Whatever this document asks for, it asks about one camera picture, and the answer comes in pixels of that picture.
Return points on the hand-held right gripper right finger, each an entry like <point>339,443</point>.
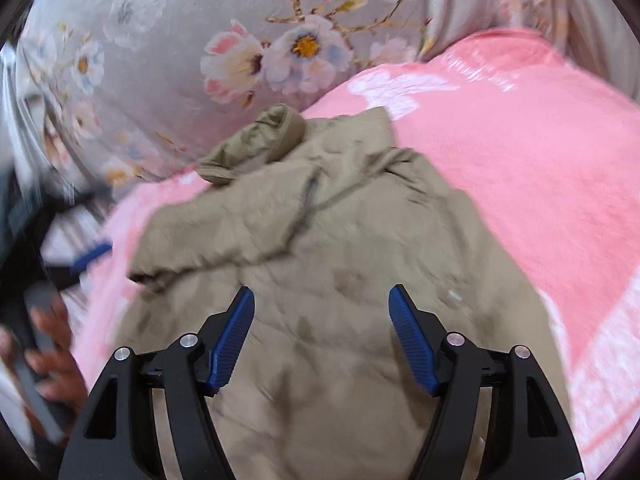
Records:
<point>410,335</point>

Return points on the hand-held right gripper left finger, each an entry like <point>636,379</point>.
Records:
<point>235,335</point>

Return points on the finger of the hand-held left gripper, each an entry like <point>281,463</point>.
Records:
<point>90,256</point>

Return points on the khaki puffer jacket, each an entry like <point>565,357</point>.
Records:
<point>325,240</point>

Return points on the person's left hand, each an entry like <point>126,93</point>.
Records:
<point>57,375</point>

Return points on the grey satin cloth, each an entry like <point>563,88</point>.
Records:
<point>15,110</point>

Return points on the pink fleece blanket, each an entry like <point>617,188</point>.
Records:
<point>510,170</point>

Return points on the grey floral quilt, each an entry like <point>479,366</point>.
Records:
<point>175,50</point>

